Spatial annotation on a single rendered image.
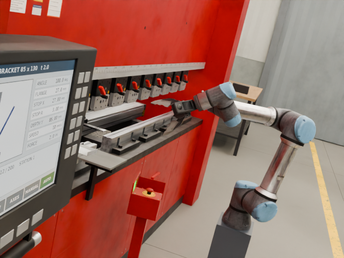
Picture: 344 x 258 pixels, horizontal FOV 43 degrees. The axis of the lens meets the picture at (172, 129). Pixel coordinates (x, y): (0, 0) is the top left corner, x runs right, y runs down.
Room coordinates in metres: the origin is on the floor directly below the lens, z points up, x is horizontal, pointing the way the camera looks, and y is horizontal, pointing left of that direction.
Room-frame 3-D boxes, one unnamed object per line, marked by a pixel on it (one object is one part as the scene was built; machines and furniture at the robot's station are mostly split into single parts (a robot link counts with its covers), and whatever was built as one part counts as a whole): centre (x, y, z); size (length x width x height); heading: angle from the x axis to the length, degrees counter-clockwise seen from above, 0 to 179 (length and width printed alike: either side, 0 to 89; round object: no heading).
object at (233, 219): (2.08, -0.43, 0.82); 0.15 x 0.15 x 0.10
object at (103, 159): (1.96, 0.33, 1.00); 0.26 x 0.18 x 0.01; 74
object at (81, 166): (2.02, 0.41, 0.89); 0.30 x 0.05 x 0.03; 164
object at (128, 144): (2.56, 0.25, 0.89); 0.30 x 0.05 x 0.03; 164
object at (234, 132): (7.12, -0.89, 0.75); 1.80 x 0.75 x 1.50; 168
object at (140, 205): (2.23, 0.05, 0.75); 0.20 x 0.16 x 0.18; 177
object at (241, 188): (2.07, -0.44, 0.94); 0.13 x 0.12 x 0.14; 27
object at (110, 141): (3.21, 0.12, 0.92); 1.68 x 0.06 x 0.10; 164
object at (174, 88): (3.32, 0.09, 1.26); 0.15 x 0.09 x 0.17; 164
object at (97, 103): (2.17, 0.42, 1.26); 0.15 x 0.09 x 0.17; 164
